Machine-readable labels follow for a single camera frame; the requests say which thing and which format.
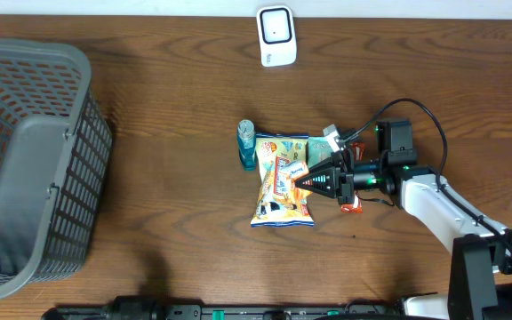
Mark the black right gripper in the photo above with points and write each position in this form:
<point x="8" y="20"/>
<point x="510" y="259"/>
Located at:
<point x="338" y="179"/>

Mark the red orange snack bar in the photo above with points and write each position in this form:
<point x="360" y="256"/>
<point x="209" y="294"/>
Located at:
<point x="358" y="149"/>

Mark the yellow snack chip bag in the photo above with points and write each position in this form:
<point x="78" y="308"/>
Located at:
<point x="280" y="203"/>

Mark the teal bottle with grey cap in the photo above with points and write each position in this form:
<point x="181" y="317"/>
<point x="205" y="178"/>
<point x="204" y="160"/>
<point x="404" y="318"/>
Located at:
<point x="246" y="140"/>

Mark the small orange white snack pack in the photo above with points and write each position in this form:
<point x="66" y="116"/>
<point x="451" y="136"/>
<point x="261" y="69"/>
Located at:
<point x="294" y="170"/>

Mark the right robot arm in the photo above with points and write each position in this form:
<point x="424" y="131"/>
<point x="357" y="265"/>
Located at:
<point x="481" y="248"/>

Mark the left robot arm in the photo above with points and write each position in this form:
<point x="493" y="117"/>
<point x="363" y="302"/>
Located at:
<point x="121" y="308"/>

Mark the white barcode scanner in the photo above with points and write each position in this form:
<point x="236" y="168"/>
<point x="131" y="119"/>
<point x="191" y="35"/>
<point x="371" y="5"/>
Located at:
<point x="277" y="37"/>

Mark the grey plastic shopping basket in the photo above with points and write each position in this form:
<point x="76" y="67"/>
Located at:
<point x="54" y="151"/>

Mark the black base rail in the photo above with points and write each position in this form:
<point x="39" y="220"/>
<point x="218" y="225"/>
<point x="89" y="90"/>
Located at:
<point x="357" y="311"/>

